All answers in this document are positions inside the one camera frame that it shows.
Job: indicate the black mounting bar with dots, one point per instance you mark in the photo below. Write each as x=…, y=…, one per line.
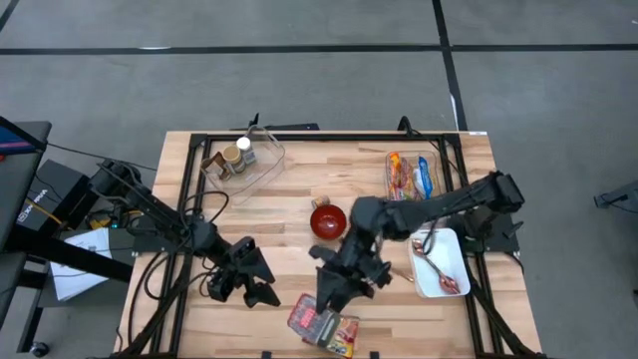
x=289, y=126

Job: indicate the blue yellow ramen packet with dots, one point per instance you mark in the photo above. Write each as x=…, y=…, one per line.
x=423, y=177

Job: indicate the black desk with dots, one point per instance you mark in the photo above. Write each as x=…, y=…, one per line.
x=20, y=174

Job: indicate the pink red ramen packet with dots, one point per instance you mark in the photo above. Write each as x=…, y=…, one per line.
x=406, y=182

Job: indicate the white paper sheet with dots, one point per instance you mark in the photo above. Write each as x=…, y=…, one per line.
x=80, y=264

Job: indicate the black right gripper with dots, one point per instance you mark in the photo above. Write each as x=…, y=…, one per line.
x=359, y=264

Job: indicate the black computer box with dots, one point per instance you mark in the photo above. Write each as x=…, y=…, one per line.
x=55, y=194

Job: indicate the caster wheel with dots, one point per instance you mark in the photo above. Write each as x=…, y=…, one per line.
x=39, y=349

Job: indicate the white rectangular tray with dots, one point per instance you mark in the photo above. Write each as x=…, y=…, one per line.
x=448, y=254

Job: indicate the red yellow beef ramen packet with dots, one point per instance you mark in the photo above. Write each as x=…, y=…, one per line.
x=346, y=336

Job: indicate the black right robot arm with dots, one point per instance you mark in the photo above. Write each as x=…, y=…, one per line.
x=448, y=199

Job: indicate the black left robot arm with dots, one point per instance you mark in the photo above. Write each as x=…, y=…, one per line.
x=149, y=204

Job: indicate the white lid jar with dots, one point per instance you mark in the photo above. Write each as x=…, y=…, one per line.
x=243, y=143

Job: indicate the red bowl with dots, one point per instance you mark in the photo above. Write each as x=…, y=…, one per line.
x=328, y=222

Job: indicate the red striped snack packet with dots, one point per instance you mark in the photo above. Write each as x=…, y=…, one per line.
x=305, y=316

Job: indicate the clear plastic container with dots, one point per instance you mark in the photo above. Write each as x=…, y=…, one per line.
x=434, y=159
x=259, y=174

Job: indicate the orange ramen packet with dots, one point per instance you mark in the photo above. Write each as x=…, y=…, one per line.
x=395, y=169

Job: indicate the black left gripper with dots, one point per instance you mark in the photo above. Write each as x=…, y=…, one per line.
x=231, y=274

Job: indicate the tan lid jar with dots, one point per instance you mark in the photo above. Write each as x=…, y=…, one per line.
x=232, y=154

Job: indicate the brown white sachet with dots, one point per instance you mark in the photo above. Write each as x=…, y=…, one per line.
x=215, y=167

